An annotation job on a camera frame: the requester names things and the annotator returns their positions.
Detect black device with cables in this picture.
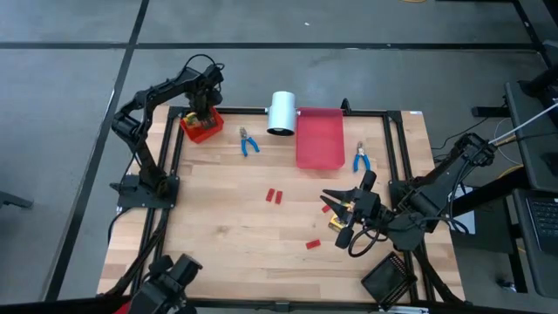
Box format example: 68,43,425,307
113,253,204,314

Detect blue-handled pliers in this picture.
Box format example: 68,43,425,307
238,126,262,158
352,140,372,174

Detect black mesh tray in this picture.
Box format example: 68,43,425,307
360,250,419,312

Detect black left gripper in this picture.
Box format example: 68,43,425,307
191,82,219,130

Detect red perforated plastic basket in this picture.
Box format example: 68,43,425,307
179,106,226,145

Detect black desk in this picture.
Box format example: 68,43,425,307
504,38,558,300

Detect white cylindrical lamp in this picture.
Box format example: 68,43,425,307
265,90,299,138

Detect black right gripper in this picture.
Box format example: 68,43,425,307
320,169,387,250

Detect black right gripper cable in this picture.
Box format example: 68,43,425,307
346,222,393,259

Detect black metal table frame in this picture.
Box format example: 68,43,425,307
113,105,466,313

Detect black chair leg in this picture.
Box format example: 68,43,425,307
0,189,35,210

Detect black laptop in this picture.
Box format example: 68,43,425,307
525,195,558,255

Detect pink translucent plastic bin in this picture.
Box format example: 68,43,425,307
295,106,347,171

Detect white rod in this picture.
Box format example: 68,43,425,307
487,102,558,146

